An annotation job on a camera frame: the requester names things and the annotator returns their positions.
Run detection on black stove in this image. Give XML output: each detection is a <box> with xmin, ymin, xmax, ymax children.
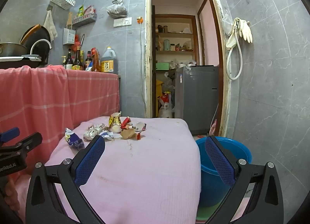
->
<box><xmin>0</xmin><ymin>56</ymin><xmax>42</xmax><ymax>70</ymax></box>

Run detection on grey washing machine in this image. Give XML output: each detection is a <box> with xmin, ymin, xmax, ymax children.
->
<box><xmin>174</xmin><ymin>65</ymin><xmax>220</xmax><ymax>135</ymax></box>

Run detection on white printed wrapper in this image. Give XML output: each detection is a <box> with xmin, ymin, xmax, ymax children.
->
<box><xmin>83</xmin><ymin>123</ymin><xmax>107</xmax><ymax>141</ymax></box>

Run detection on metal pot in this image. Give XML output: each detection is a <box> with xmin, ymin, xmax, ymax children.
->
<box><xmin>0</xmin><ymin>42</ymin><xmax>28</xmax><ymax>57</ymax></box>

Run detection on black wok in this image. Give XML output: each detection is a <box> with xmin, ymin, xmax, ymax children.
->
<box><xmin>19</xmin><ymin>24</ymin><xmax>51</xmax><ymax>67</ymax></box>

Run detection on person's left hand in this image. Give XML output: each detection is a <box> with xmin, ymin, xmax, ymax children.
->
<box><xmin>4</xmin><ymin>178</ymin><xmax>19</xmax><ymax>213</ymax></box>

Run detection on white red carton piece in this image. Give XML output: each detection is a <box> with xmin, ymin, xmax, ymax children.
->
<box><xmin>134</xmin><ymin>122</ymin><xmax>147</xmax><ymax>140</ymax></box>

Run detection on wooden door frame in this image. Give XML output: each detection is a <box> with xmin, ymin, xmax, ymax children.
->
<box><xmin>145</xmin><ymin>0</ymin><xmax>231</xmax><ymax>138</ymax></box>

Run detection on seasoning packets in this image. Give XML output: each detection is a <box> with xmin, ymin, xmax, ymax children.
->
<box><xmin>77</xmin><ymin>5</ymin><xmax>96</xmax><ymax>17</ymax></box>

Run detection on hanging clear plastic bag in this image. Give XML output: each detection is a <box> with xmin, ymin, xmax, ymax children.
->
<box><xmin>107</xmin><ymin>0</ymin><xmax>128</xmax><ymax>18</ymax></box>

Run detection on brown paper piece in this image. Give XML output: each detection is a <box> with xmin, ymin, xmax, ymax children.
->
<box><xmin>120</xmin><ymin>128</ymin><xmax>137</xmax><ymax>140</ymax></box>

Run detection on wooden shelf unit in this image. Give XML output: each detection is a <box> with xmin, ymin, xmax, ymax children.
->
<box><xmin>155</xmin><ymin>14</ymin><xmax>197</xmax><ymax>70</ymax></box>

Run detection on white utensil holder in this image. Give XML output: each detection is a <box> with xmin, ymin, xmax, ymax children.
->
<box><xmin>63</xmin><ymin>28</ymin><xmax>76</xmax><ymax>45</ymax></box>

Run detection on red capped sauce bottle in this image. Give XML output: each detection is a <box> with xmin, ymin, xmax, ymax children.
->
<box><xmin>85</xmin><ymin>51</ymin><xmax>93</xmax><ymax>71</ymax></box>

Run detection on white hose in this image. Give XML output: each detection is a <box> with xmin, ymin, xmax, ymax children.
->
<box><xmin>226</xmin><ymin>30</ymin><xmax>243</xmax><ymax>80</ymax></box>

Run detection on white bag red print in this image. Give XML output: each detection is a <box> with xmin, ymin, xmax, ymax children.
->
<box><xmin>158</xmin><ymin>93</ymin><xmax>174</xmax><ymax>118</ymax></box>

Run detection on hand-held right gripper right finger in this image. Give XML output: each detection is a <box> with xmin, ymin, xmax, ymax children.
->
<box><xmin>205</xmin><ymin>135</ymin><xmax>284</xmax><ymax>224</ymax></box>

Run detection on orange snack bag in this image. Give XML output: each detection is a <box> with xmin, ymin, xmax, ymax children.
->
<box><xmin>91</xmin><ymin>48</ymin><xmax>101</xmax><ymax>72</ymax></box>

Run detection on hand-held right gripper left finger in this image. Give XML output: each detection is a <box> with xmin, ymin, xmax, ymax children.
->
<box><xmin>25</xmin><ymin>135</ymin><xmax>107</xmax><ymax>224</ymax></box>

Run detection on pink slipper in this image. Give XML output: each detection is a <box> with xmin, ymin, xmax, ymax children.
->
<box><xmin>209</xmin><ymin>119</ymin><xmax>218</xmax><ymax>135</ymax></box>

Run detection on large dark oil jug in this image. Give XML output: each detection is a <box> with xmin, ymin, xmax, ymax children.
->
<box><xmin>100</xmin><ymin>46</ymin><xmax>119</xmax><ymax>74</ymax></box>

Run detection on blue purple wrapper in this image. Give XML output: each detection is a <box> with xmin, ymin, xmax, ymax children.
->
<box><xmin>64</xmin><ymin>128</ymin><xmax>85</xmax><ymax>150</ymax></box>

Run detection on white wall socket panel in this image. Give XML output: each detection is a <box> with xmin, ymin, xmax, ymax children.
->
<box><xmin>114</xmin><ymin>17</ymin><xmax>133</xmax><ymax>28</ymax></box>

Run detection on chrome faucet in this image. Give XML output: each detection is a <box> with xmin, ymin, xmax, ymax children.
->
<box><xmin>30</xmin><ymin>39</ymin><xmax>52</xmax><ymax>56</ymax></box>

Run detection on yellow red wrapper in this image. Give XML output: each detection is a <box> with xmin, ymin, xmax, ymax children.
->
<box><xmin>108</xmin><ymin>111</ymin><xmax>122</xmax><ymax>128</ymax></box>

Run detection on blue plastic bucket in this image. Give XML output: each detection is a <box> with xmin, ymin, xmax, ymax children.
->
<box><xmin>196</xmin><ymin>137</ymin><xmax>252</xmax><ymax>208</ymax></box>

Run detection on dark sauce bottle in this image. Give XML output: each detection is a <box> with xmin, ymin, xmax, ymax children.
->
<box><xmin>65</xmin><ymin>49</ymin><xmax>74</xmax><ymax>70</ymax></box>

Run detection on coral checked cloth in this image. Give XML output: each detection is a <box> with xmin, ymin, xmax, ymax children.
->
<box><xmin>0</xmin><ymin>65</ymin><xmax>121</xmax><ymax>166</ymax></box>

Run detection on yellow plastic object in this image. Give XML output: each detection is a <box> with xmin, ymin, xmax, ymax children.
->
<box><xmin>156</xmin><ymin>80</ymin><xmax>165</xmax><ymax>118</ymax></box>

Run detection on white wall cable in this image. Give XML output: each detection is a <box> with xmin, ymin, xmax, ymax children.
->
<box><xmin>140</xmin><ymin>23</ymin><xmax>146</xmax><ymax>115</ymax></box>

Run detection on pink floral blanket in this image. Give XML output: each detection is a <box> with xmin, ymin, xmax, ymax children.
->
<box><xmin>15</xmin><ymin>116</ymin><xmax>202</xmax><ymax>224</ymax></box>

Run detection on cream rubber gloves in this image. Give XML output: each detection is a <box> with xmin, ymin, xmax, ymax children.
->
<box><xmin>233</xmin><ymin>17</ymin><xmax>253</xmax><ymax>44</ymax></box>

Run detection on white plastic basket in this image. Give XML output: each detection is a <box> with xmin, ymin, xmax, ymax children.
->
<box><xmin>50</xmin><ymin>0</ymin><xmax>76</xmax><ymax>10</ymax></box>

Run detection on hanging beige towel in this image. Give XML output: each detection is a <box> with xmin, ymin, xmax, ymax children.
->
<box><xmin>43</xmin><ymin>10</ymin><xmax>58</xmax><ymax>43</ymax></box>

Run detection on grey wall spice rack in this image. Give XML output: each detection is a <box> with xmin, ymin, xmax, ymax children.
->
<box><xmin>72</xmin><ymin>13</ymin><xmax>97</xmax><ymax>28</ymax></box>

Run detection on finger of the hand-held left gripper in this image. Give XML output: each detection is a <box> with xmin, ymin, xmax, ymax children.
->
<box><xmin>0</xmin><ymin>132</ymin><xmax>43</xmax><ymax>156</ymax></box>
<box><xmin>0</xmin><ymin>127</ymin><xmax>20</xmax><ymax>142</ymax></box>

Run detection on green box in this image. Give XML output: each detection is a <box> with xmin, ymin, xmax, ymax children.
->
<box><xmin>156</xmin><ymin>62</ymin><xmax>171</xmax><ymax>72</ymax></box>

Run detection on crumpled clear bag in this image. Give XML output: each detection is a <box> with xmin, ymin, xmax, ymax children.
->
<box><xmin>221</xmin><ymin>8</ymin><xmax>234</xmax><ymax>36</ymax></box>

